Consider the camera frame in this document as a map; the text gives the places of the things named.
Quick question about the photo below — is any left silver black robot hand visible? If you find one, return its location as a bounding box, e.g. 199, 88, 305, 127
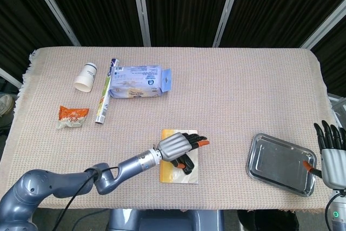
152, 130, 210, 169

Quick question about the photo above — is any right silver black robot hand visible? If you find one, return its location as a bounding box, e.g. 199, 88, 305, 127
302, 120, 346, 190

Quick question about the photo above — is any black stapler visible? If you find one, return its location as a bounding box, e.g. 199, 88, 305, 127
179, 151, 196, 175

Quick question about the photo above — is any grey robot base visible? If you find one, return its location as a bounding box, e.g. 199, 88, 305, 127
107, 208, 225, 231

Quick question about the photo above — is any yellow and white booklet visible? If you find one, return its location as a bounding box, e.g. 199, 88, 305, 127
158, 129, 199, 184

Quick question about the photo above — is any beige woven tablecloth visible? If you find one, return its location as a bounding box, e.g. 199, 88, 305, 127
0, 47, 346, 213

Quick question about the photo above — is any silver metal tray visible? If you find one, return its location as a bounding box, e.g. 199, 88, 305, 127
245, 133, 317, 197

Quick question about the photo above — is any blue wet wipes pack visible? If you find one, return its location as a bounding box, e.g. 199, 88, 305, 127
108, 64, 173, 99

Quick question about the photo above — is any long green foil tube pack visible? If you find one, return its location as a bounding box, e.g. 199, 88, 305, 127
94, 58, 121, 125

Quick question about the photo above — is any orange snack packet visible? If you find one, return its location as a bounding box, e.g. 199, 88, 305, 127
56, 105, 90, 129

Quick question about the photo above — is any white paper cup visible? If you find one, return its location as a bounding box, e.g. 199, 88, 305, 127
74, 63, 98, 93

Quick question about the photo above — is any black curtain partition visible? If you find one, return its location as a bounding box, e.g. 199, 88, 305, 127
0, 0, 346, 96

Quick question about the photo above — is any white sneaker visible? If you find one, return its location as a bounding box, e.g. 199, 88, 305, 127
0, 94, 15, 117

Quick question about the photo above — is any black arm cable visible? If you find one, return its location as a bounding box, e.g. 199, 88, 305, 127
52, 166, 119, 231

